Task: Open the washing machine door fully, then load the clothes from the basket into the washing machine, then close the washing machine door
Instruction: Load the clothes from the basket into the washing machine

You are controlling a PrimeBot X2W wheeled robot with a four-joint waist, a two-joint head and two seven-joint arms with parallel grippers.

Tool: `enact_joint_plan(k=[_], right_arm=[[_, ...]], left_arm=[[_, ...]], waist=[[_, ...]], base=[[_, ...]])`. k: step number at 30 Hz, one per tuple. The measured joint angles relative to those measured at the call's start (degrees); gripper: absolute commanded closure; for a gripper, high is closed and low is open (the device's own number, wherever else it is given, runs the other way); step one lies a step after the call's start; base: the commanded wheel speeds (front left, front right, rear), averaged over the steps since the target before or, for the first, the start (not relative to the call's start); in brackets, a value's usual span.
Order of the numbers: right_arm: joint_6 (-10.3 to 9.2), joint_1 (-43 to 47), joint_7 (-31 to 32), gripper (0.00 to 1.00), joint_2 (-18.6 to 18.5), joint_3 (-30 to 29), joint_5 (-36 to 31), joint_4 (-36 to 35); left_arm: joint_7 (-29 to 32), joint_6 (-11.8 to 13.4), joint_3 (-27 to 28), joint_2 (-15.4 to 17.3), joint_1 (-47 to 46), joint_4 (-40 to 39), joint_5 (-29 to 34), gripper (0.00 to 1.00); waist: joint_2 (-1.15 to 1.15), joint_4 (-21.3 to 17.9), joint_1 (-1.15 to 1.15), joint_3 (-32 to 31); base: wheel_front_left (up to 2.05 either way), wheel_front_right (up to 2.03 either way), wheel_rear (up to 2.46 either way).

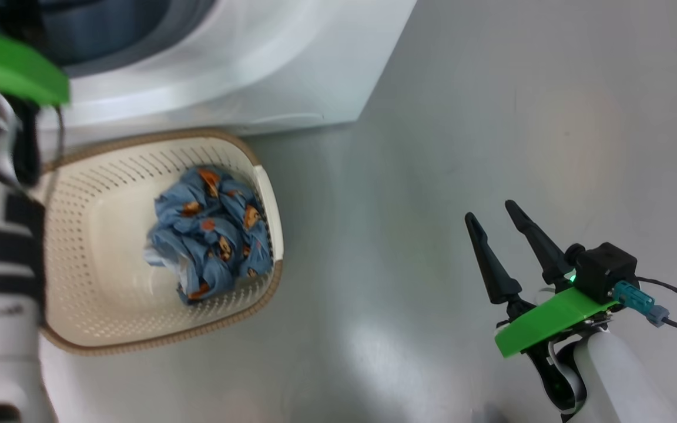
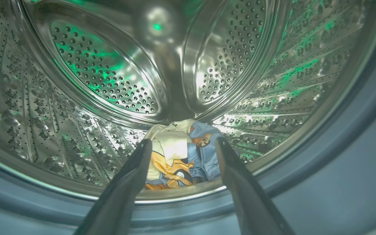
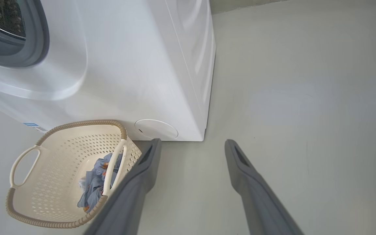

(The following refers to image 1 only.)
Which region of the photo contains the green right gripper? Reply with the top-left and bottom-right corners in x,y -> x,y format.
465,200 -> 618,358

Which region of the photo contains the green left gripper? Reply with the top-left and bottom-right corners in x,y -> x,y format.
0,23 -> 71,106

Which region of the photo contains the blue orange-print garment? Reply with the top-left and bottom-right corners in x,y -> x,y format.
145,167 -> 273,306

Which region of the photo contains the cream perforated laundry basket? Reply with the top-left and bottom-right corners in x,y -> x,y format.
36,129 -> 284,356

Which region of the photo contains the right camera cable teal plug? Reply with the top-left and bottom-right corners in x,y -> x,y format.
613,276 -> 677,333

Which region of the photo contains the white front-load washing machine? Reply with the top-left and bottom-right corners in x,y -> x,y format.
0,0 -> 418,153

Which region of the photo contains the grey rubber door gasket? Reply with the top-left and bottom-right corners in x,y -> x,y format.
21,0 -> 216,77

